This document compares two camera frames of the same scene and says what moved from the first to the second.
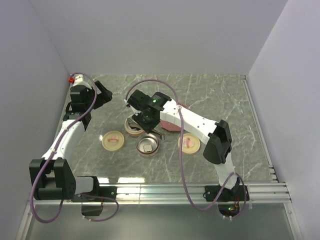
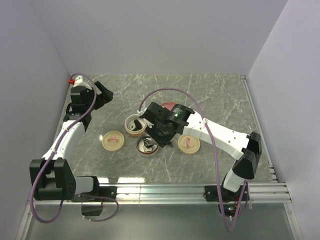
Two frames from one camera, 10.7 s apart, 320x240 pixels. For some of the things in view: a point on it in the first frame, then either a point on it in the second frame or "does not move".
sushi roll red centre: [147, 148] does not move
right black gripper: [147, 128] -> [161, 141]
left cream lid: [113, 140] does not move
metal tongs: [134, 123] -> [148, 142]
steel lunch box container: [147, 145] does not move
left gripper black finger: [105, 96] does not move
